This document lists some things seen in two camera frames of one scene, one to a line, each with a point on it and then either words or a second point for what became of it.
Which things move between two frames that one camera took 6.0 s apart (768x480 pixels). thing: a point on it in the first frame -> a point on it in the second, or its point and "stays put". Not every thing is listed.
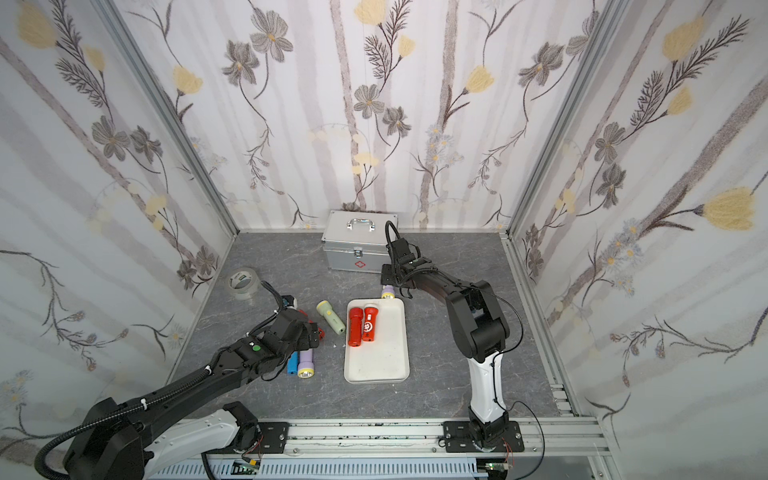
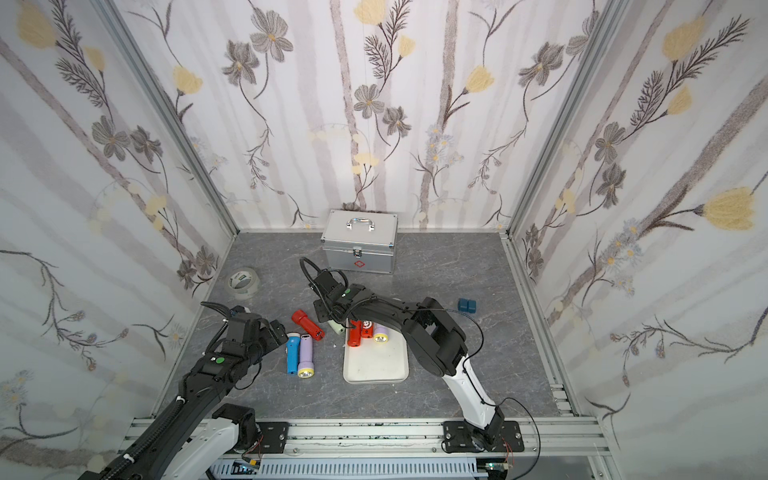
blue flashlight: x=293 y=363 stays put
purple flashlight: x=388 y=292 -> x=381 y=334
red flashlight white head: x=370 y=318 stays put
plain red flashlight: x=355 y=326 stays put
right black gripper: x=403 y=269 -> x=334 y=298
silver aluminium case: x=356 y=240 stays put
